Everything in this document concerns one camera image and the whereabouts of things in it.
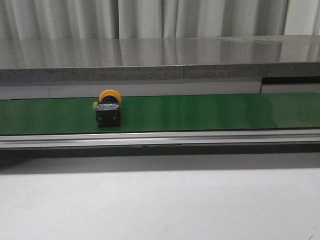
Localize white conveyor back rail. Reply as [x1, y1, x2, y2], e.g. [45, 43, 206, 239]
[0, 78, 320, 100]

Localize grey stone countertop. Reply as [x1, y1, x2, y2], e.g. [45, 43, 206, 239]
[0, 35, 320, 85]

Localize aluminium conveyor front rail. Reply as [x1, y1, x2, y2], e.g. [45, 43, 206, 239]
[0, 128, 320, 150]

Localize green conveyor belt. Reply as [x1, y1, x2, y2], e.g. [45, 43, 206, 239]
[0, 93, 320, 135]

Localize yellow mushroom push button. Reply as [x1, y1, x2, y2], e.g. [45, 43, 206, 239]
[93, 89, 122, 128]

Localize white pleated curtain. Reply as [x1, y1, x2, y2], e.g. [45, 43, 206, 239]
[0, 0, 320, 40]

